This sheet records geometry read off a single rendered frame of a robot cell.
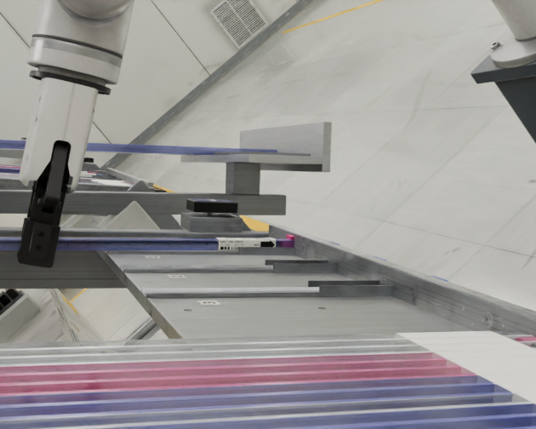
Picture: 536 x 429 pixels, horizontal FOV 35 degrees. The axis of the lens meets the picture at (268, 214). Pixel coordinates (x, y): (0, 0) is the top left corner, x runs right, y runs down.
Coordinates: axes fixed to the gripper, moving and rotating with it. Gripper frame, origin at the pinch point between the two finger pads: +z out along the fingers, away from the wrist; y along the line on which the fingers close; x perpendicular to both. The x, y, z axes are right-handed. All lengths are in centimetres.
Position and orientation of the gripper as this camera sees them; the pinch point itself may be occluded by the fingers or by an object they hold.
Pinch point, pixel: (38, 242)
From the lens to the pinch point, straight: 81.9
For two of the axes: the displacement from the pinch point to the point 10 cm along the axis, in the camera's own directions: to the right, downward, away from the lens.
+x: 9.3, 1.9, 3.2
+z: -2.1, 9.8, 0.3
